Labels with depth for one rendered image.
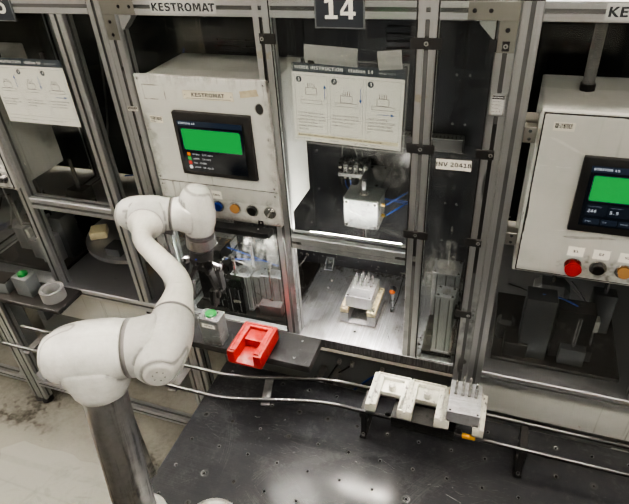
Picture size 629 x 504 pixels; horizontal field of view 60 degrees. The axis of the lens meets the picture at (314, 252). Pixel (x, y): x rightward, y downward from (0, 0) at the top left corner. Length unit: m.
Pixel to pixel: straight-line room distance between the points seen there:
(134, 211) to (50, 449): 1.77
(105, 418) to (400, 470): 0.98
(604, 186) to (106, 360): 1.18
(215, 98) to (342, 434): 1.18
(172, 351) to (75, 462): 1.91
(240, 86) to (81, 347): 0.78
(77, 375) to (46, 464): 1.86
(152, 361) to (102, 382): 0.14
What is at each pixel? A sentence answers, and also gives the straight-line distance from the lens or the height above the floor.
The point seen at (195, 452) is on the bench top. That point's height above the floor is 0.68.
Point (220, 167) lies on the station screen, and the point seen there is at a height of 1.57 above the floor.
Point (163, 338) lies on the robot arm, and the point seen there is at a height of 1.49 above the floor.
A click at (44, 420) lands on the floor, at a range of 3.31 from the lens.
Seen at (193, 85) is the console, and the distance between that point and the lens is 1.62.
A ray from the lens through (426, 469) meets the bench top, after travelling 1.92.
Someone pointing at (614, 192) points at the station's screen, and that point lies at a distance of 1.46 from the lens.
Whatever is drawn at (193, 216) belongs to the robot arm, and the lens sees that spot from 1.65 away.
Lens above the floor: 2.28
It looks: 35 degrees down
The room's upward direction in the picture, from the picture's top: 4 degrees counter-clockwise
